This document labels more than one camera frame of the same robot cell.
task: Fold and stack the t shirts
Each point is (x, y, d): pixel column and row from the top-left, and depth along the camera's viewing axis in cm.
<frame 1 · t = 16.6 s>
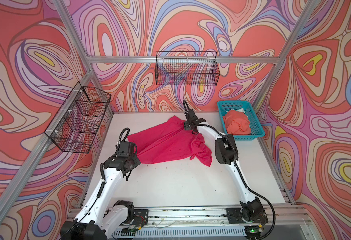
left hand: (137, 160, 82), fingers closed
right hand: (193, 126, 112), fingers open
magenta t shirt: (167, 140, 99), point 5 cm above the table
coral orange t shirt: (237, 122, 106), point 8 cm above the table
white cloth in basket: (241, 110, 118), point 5 cm above the table

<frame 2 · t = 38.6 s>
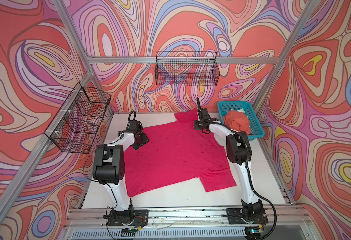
left hand: (147, 139, 100), fingers open
right hand: (199, 125, 110), fingers open
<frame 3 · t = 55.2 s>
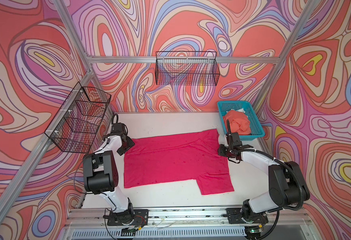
left hand: (131, 144, 95), fingers open
right hand: (222, 152, 94), fingers open
magenta t shirt: (185, 156, 98), on the table
the other named things where they were.

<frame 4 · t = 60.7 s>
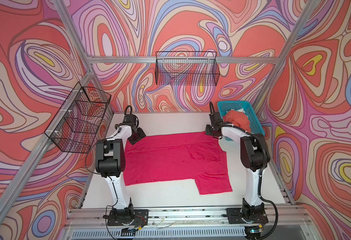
left hand: (143, 134, 101), fingers open
right hand: (211, 132, 104), fingers open
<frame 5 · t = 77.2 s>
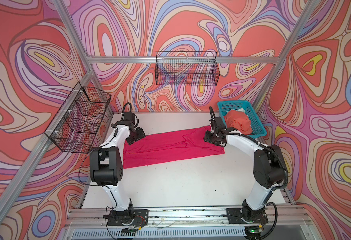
left hand: (142, 135, 95), fingers open
right hand: (208, 140, 95), fingers open
magenta t shirt: (159, 148, 101), on the table
the other named things where they were.

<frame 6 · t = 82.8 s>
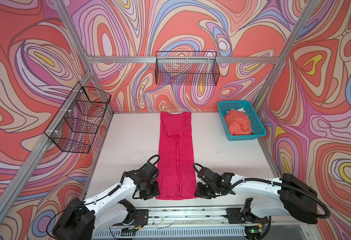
left hand: (161, 194, 80), fingers open
right hand: (198, 198, 79), fingers open
magenta t shirt: (177, 170, 90), on the table
the other named things where they were.

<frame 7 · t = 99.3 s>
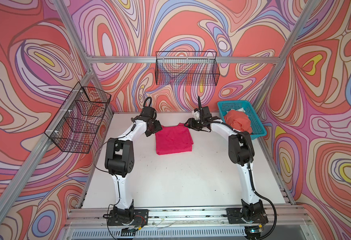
left hand: (160, 127, 98), fingers open
right hand: (188, 127, 104), fingers open
magenta t shirt: (173, 139, 101), point 4 cm above the table
the other named things where they were.

